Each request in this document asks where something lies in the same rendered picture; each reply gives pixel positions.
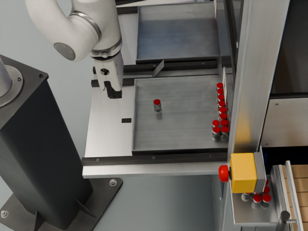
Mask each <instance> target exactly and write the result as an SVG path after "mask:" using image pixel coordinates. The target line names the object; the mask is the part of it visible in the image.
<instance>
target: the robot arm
mask: <svg viewBox="0 0 308 231"><path fill-rule="evenodd" d="M25 4H26V8H27V11H28V14H29V16H30V18H31V20H32V22H33V23H34V25H35V26H36V28H37V29H38V30H39V31H40V33H41V34H42V35H43V36H44V37H45V38H46V39H47V41H48V42H49V43H50V44H51V45H52V46H53V47H54V48H55V49H56V50H57V51H58V52H59V53H60V54H61V55H62V56H63V57H65V58H67V59H68V60H70V61H81V60H82V59H84V58H85V57H86V56H87V55H89V56H90V57H92V58H93V60H94V65H95V70H96V74H97V78H98V82H99V86H100V89H101V90H102V91H104V90H105V86H106V89H107V94H108V97H109V98H110V99H121V98H122V90H121V89H122V82H123V67H124V64H123V58H122V54H121V48H122V45H123V41H122V36H121V29H120V25H119V19H118V14H117V9H116V3H115V0H71V12H70V15H69V16H68V17H66V16H65V14H64V13H63V11H62V10H61V8H60V7H59V5H58V3H57V0H25ZM23 84H24V81H23V77H22V75H21V73H20V72H19V71H18V70H17V69H16V68H14V67H12V66H8V65H4V63H3V62H2V60H1V58H0V109H1V108H3V107H5V106H7V105H9V104H10V103H12V102H13V101H14V100H15V99H16V98H17V97H18V96H19V94H20V93H21V91H22V88H23Z"/></svg>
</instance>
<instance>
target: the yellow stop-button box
mask: <svg viewBox="0 0 308 231"><path fill-rule="evenodd" d="M229 171H230V176H229V178H230V181H231V191H232V193H253V192H255V193H261V192H262V190H263V186H264V181H265V173H264V165H263V159H262V154H261V152H254V153H233V154H231V155H230V166H229Z"/></svg>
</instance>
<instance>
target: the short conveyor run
mask: <svg viewBox="0 0 308 231"><path fill-rule="evenodd" d="M269 177H270V178H271V183H272V189H273V195H274V200H275V208H276V213H277V219H278V224H277V226H276V229H275V231H308V165H291V164H290V161H289V160H288V161H285V165H273V166H272V168H271V171H270V175H269Z"/></svg>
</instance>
